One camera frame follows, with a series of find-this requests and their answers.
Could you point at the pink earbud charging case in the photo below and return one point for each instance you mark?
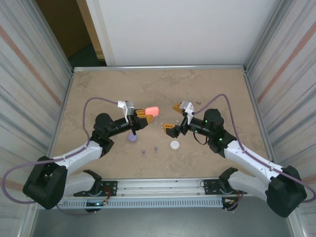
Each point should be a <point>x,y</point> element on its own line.
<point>152,110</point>

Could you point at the white earbud charging case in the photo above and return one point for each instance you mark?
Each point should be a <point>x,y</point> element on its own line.
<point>174,145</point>

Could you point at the purple earbud charging case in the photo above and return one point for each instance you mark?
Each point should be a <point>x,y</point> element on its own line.
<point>132,138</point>

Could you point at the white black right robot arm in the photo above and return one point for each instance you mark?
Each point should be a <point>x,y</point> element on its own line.
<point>247,155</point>

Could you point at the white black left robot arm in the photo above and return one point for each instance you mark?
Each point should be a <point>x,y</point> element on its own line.
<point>74,155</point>

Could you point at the grey metal sheet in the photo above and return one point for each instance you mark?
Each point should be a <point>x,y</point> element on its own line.
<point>160,222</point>

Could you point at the brown wooden door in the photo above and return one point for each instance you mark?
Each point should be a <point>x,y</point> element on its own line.
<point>61,24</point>

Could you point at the aluminium table frame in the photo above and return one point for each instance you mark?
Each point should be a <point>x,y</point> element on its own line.
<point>158,67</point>

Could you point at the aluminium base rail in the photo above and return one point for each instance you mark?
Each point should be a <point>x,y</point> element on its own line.
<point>160,187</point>

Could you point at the aluminium corner post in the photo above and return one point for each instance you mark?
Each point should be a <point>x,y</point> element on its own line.
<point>262,42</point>
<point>55,42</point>

